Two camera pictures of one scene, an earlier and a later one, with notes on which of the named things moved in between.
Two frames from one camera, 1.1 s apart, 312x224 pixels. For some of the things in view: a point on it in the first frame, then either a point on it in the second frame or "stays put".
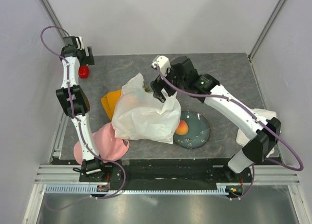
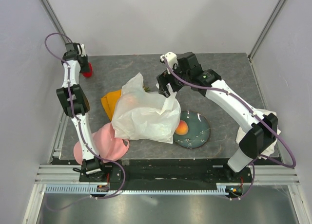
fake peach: x=183 y=128 stays put
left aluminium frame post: x=54 y=18 stays put
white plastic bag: x=138 y=115 stays put
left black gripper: x=88 y=60 → x=86 y=69
